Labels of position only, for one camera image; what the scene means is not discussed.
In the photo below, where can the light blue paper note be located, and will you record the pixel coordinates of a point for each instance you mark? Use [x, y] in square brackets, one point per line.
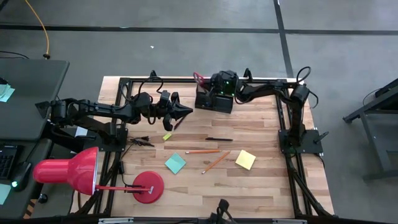
[3, 193]

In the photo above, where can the light blue paper stack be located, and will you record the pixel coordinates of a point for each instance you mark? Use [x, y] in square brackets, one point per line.
[5, 93]

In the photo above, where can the silver metal bracket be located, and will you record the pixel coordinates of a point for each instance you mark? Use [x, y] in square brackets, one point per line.
[289, 221]
[115, 221]

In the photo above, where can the black side stand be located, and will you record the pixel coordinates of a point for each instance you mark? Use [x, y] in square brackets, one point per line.
[377, 146]

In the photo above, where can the grey side table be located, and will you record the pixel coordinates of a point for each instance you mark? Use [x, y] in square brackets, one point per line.
[28, 93]

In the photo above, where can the dark grey desk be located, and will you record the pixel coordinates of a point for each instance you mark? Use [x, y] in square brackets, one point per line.
[21, 205]

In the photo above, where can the black keyboard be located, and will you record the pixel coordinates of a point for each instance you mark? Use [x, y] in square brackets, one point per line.
[7, 161]

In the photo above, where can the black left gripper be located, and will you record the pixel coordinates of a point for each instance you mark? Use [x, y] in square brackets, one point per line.
[174, 98]

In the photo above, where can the white paper sheet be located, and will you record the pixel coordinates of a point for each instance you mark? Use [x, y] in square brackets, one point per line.
[81, 131]

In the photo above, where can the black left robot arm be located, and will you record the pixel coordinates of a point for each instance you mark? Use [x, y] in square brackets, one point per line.
[102, 109]

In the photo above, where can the red desk lamp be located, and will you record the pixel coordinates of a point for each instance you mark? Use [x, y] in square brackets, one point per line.
[77, 171]

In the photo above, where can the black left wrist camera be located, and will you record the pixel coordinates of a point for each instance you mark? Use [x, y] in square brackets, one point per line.
[164, 98]

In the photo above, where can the black computer mouse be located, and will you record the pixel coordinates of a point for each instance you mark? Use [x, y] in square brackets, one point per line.
[20, 179]

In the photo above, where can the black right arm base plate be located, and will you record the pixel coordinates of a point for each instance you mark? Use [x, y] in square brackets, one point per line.
[311, 144]

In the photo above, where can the black round knob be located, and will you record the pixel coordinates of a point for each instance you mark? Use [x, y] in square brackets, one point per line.
[42, 198]

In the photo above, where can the yellow sticky note pad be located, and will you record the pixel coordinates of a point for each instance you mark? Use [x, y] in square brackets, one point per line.
[245, 160]

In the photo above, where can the orange pencil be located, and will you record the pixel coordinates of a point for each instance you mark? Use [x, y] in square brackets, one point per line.
[203, 152]
[216, 162]

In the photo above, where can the black corner bracket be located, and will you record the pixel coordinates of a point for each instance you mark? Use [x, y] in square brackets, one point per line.
[43, 109]

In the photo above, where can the blue sticky note pad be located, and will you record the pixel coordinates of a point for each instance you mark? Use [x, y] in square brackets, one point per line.
[175, 163]

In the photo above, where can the black pen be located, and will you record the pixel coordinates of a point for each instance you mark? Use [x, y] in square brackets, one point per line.
[178, 125]
[219, 139]

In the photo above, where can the black mesh desk organizer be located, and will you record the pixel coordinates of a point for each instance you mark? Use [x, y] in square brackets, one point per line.
[224, 105]

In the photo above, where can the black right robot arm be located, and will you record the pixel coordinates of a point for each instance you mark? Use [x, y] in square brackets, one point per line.
[295, 118]

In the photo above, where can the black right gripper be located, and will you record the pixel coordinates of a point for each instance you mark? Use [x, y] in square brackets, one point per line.
[225, 84]

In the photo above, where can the green eraser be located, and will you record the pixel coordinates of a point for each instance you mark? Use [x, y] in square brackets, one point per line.
[167, 136]

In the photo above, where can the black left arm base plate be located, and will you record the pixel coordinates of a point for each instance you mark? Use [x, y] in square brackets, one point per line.
[119, 146]

